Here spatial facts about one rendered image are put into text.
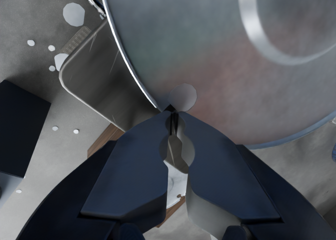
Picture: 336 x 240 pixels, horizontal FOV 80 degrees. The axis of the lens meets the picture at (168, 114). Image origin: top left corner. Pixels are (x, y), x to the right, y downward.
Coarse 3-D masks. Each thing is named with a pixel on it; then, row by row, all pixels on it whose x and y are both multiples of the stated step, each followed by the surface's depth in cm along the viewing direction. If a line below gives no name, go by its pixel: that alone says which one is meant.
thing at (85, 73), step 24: (96, 48) 11; (72, 72) 11; (96, 72) 12; (120, 72) 12; (96, 96) 12; (120, 96) 13; (144, 96) 14; (120, 120) 14; (144, 120) 14; (168, 144) 16
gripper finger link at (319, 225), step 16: (256, 160) 9; (256, 176) 8; (272, 176) 8; (272, 192) 7; (288, 192) 7; (288, 208) 7; (304, 208) 7; (256, 224) 6; (272, 224) 6; (288, 224) 6; (304, 224) 6; (320, 224) 6
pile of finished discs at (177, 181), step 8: (168, 168) 78; (168, 176) 80; (176, 176) 82; (184, 176) 83; (168, 184) 81; (176, 184) 84; (184, 184) 86; (168, 192) 84; (176, 192) 86; (184, 192) 88; (168, 200) 87; (176, 200) 89
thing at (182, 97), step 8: (176, 88) 14; (184, 88) 14; (192, 88) 14; (168, 96) 14; (176, 96) 14; (184, 96) 14; (192, 96) 15; (176, 104) 14; (184, 104) 15; (192, 104) 15
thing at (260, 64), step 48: (144, 0) 11; (192, 0) 12; (240, 0) 12; (288, 0) 13; (144, 48) 12; (192, 48) 13; (240, 48) 14; (288, 48) 15; (240, 96) 16; (288, 96) 18; (240, 144) 19
